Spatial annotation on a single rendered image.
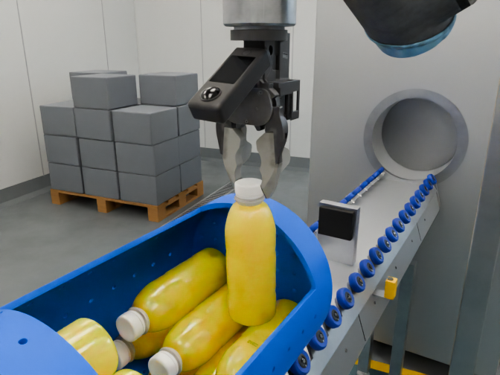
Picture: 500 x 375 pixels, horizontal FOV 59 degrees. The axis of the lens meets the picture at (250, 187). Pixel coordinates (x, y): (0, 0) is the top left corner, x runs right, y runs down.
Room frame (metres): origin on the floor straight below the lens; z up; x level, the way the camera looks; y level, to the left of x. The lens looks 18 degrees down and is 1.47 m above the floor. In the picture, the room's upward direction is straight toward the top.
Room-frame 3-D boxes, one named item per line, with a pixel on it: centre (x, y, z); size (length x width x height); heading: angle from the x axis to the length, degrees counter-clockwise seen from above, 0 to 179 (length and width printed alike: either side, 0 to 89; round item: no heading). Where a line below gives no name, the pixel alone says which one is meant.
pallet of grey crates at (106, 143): (4.08, 1.18, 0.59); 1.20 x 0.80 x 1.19; 67
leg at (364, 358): (1.67, -0.53, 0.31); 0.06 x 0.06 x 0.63; 59
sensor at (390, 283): (0.92, -0.31, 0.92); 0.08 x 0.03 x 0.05; 59
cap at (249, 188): (0.56, 0.00, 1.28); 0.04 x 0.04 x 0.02
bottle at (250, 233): (0.56, 0.00, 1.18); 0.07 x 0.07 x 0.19
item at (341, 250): (1.03, -0.22, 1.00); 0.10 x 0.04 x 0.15; 59
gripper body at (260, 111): (0.59, -0.01, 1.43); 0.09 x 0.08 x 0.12; 149
